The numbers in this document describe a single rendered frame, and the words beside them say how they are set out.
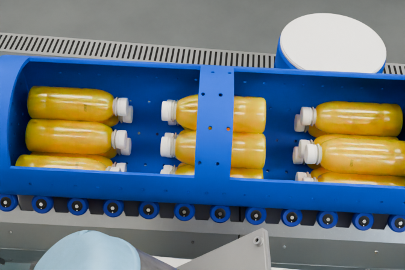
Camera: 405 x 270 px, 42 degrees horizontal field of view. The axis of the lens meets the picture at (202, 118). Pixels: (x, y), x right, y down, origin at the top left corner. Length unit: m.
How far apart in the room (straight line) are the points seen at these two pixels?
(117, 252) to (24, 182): 0.53
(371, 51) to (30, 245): 0.96
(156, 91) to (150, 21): 2.03
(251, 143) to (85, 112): 0.35
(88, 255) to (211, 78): 0.54
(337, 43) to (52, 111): 0.76
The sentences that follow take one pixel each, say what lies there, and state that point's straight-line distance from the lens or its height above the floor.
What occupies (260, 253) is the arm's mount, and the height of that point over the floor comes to 1.31.
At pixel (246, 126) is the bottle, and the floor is 1.16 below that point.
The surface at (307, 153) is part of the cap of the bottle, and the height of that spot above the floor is 1.12.
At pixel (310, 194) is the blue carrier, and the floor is 1.10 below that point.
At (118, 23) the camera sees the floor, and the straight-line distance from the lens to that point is 3.21.
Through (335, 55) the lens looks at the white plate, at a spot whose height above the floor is 1.04.
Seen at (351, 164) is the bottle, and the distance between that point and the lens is 1.05.
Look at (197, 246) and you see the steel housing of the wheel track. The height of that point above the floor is 0.87.
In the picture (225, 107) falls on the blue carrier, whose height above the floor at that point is 1.22.
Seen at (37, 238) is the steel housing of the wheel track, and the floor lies 0.86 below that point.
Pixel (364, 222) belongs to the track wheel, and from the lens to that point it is 1.17.
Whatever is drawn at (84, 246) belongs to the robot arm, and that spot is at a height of 1.43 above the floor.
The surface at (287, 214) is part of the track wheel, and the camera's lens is 1.13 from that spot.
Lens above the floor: 1.90
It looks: 47 degrees down
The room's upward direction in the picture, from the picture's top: 2 degrees clockwise
